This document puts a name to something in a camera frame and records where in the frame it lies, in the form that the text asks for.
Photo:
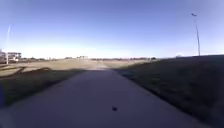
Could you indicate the grey concrete path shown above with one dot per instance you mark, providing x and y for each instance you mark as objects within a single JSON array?
[{"x": 96, "y": 96}]

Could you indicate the grass slope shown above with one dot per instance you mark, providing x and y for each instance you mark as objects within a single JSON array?
[{"x": 180, "y": 80}]

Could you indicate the flat grass field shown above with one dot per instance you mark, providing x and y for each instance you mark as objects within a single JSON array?
[{"x": 36, "y": 78}]

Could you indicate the tall street lamp pole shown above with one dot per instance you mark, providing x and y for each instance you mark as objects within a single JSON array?
[{"x": 197, "y": 40}]

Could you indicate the low building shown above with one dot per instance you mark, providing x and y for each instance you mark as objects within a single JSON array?
[{"x": 11, "y": 56}]

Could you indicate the pale thin pole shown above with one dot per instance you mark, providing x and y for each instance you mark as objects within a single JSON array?
[{"x": 7, "y": 43}]

